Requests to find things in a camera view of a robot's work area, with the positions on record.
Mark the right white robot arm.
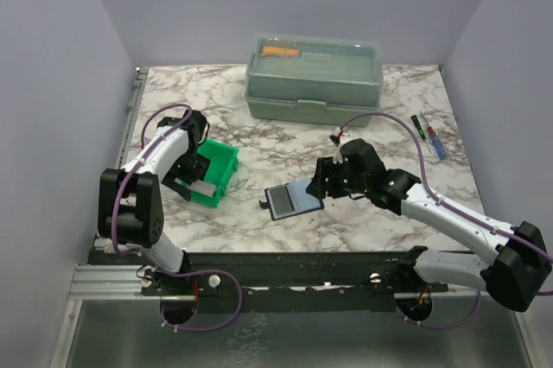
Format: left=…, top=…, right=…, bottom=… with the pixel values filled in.
left=306, top=139, right=552, bottom=312

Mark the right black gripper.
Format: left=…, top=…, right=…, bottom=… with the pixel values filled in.
left=305, top=156, right=369, bottom=199

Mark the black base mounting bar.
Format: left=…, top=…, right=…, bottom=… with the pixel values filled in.
left=86, top=251, right=506, bottom=313

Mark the orange handled tool in box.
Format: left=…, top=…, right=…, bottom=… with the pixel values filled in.
left=260, top=46, right=300, bottom=58

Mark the green handled screwdriver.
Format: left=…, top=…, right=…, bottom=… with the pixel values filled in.
left=410, top=115, right=432, bottom=152

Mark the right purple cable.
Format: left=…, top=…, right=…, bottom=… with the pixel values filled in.
left=334, top=111, right=553, bottom=329

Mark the black card holder wallet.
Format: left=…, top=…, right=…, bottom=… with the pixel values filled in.
left=258, top=179, right=324, bottom=221

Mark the green plastic bin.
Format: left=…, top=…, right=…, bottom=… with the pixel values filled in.
left=191, top=139, right=238, bottom=208

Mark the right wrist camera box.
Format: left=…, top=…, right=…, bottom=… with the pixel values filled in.
left=330, top=127, right=351, bottom=164

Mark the grey plastic tool box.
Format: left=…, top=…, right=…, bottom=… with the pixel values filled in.
left=245, top=35, right=384, bottom=125

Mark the aluminium rail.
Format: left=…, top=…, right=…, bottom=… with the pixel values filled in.
left=69, top=264, right=474, bottom=301

